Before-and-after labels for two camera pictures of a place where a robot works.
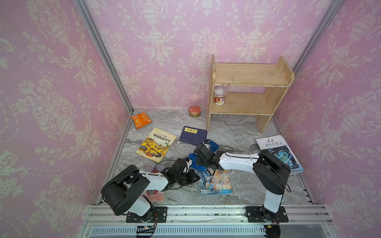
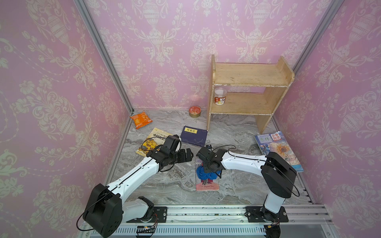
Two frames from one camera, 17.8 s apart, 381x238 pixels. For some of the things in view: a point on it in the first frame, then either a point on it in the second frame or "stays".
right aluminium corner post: x=334 y=7 stays
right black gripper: x=198 y=159 stays
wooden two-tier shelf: x=276 y=77 stays
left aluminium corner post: x=89 y=19 stays
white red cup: x=220 y=96 stays
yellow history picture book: x=156 y=145 stays
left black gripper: x=192 y=180 to x=184 y=157
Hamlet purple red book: x=154 y=195 to x=207 y=184
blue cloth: x=196 y=164 to x=203 y=175
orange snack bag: x=141 y=120 stays
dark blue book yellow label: x=193 y=135 stays
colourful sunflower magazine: x=218 y=183 to x=275 y=142
